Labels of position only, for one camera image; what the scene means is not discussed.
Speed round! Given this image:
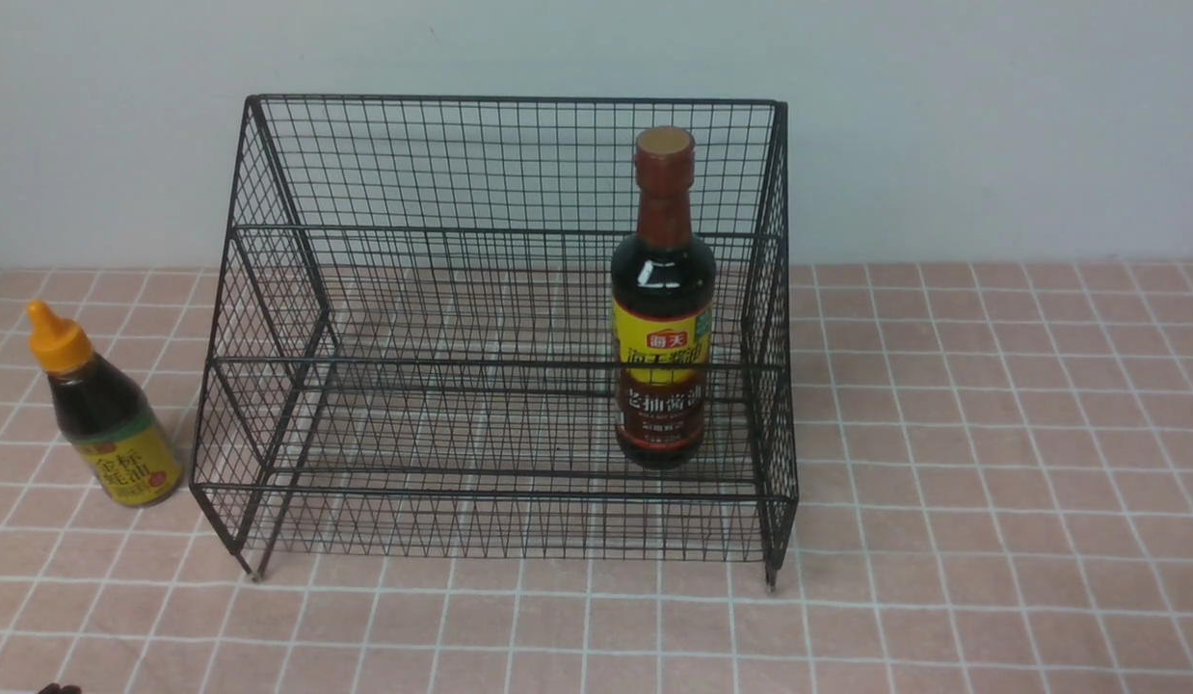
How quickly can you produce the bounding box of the dark soy sauce bottle red cap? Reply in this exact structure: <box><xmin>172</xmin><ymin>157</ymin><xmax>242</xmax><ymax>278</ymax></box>
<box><xmin>610</xmin><ymin>124</ymin><xmax>717</xmax><ymax>471</ymax></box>

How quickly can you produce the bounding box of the sesame oil bottle orange cap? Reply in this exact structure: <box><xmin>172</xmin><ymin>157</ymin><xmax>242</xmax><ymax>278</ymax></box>
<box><xmin>25</xmin><ymin>300</ymin><xmax>183</xmax><ymax>508</ymax></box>

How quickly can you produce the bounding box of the pink checkered tablecloth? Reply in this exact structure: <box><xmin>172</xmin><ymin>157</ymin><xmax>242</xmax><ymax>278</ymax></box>
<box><xmin>0</xmin><ymin>262</ymin><xmax>1193</xmax><ymax>693</ymax></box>

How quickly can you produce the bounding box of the dark object at bottom edge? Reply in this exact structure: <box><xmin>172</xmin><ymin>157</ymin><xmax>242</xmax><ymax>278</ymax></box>
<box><xmin>38</xmin><ymin>682</ymin><xmax>82</xmax><ymax>694</ymax></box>

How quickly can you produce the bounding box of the black wire mesh shelf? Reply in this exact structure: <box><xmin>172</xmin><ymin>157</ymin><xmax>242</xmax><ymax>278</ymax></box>
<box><xmin>190</xmin><ymin>93</ymin><xmax>801</xmax><ymax>588</ymax></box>

